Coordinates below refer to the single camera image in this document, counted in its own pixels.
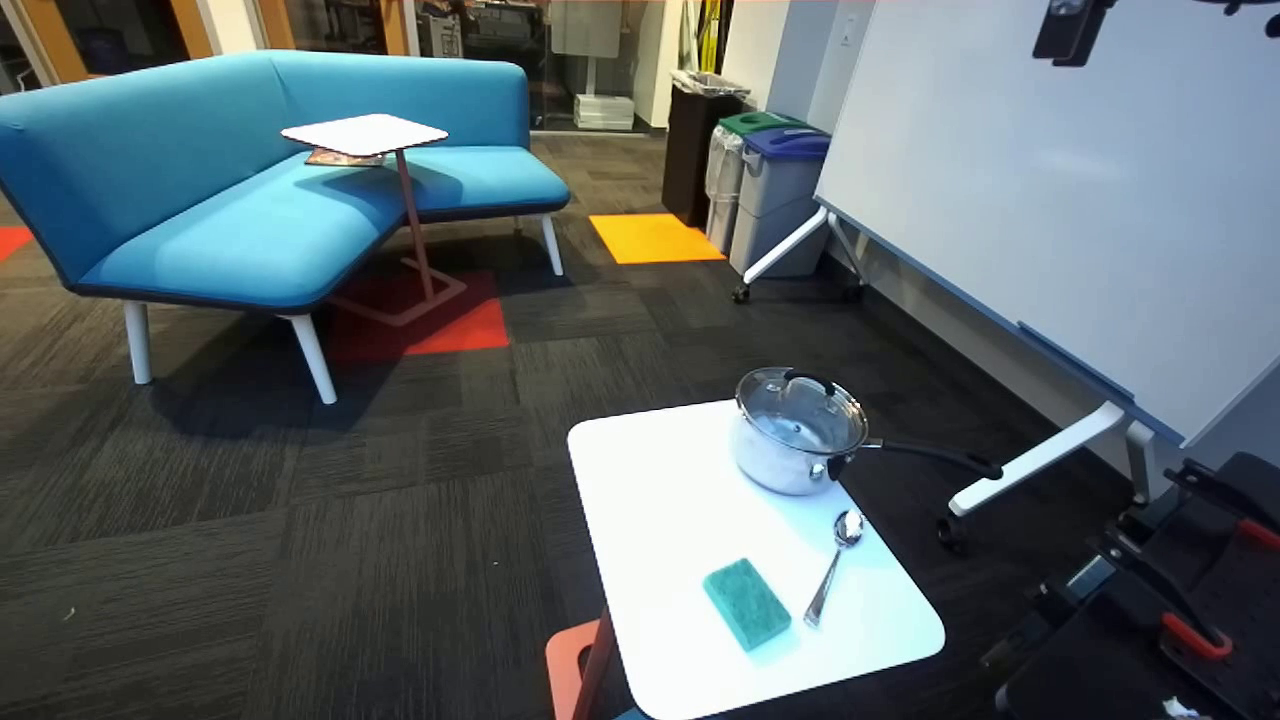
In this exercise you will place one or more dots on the white rolling whiteboard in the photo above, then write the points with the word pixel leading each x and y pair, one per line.
pixel 1066 174

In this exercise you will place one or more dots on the white side table red base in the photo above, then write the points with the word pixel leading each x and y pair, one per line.
pixel 664 532

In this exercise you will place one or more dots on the black trash bin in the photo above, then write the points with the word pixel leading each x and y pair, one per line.
pixel 695 147

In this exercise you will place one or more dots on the grey bin blue lid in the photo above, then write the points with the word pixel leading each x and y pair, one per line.
pixel 782 186

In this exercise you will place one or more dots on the blue corner sofa white legs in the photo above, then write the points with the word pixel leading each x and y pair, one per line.
pixel 203 200

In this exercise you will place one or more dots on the teal green sponge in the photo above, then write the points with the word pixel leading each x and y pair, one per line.
pixel 746 600

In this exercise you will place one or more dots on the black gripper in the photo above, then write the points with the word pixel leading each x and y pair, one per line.
pixel 1068 27

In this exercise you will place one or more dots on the small white laptop table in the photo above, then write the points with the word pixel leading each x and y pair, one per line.
pixel 362 129

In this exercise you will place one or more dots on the black mounting board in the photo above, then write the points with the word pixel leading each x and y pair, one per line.
pixel 1133 665

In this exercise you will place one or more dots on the metal spoon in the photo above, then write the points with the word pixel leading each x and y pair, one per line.
pixel 851 531

